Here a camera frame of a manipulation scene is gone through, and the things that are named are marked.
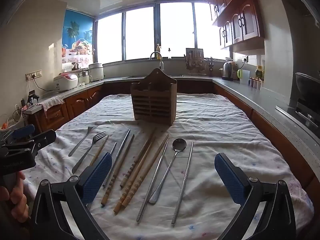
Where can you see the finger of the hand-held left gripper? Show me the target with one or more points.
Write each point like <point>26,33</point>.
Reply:
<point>42,138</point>
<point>23,130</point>

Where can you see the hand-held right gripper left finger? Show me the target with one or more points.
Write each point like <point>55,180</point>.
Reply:
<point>97,177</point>

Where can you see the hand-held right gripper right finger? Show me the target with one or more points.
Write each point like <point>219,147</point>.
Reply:
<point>230,180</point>

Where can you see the metal fork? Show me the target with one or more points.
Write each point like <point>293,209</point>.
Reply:
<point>80,143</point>
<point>86,155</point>

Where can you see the wooden chopstick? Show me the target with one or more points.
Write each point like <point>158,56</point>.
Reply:
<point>150,165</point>
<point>140,155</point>
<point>101,148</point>
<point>135,175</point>
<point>120,165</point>

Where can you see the wooden utensil holder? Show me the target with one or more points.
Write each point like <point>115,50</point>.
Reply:
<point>152,105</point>

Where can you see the person's left hand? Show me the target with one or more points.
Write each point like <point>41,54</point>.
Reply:
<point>16,200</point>

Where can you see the lace cloth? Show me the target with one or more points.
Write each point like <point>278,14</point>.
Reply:
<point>52,102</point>

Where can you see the white floral cloth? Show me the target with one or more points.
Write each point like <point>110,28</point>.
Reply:
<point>212,130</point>

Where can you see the metal spoon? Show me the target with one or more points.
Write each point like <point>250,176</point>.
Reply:
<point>179,145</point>

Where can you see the white pink rice cooker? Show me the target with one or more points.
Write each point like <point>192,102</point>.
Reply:
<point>65,81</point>

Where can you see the white electric pot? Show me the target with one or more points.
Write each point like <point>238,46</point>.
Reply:
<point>96,71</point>

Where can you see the grey kitchen countertop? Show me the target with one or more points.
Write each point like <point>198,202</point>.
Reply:
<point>262,100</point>

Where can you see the spice jar set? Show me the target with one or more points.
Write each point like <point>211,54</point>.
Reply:
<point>255,83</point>

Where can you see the gas stove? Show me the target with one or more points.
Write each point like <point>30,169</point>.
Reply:
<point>305,112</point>

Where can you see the steel electric kettle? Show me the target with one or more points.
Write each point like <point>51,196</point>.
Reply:
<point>227,71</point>

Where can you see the black wok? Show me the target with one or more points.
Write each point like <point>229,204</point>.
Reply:
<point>307,85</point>

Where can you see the metal dish rack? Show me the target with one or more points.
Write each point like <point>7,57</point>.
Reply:
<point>195,60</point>

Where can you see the metal kitchen faucet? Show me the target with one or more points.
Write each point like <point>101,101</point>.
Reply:
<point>161,65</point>

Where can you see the yellow soap bottle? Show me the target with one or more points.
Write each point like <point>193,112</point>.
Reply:
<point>158,52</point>

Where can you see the small black-capped bottle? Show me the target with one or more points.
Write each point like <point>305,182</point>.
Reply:
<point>169,54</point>

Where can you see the kitchen window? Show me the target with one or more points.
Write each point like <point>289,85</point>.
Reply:
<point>140,32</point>

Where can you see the wooden upper cabinets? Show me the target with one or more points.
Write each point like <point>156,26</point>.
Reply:
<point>247,22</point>

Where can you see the long wall socket strip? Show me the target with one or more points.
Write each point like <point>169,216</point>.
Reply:
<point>33,75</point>

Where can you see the palm and fruit wall poster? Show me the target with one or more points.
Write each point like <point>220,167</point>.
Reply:
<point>77,35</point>

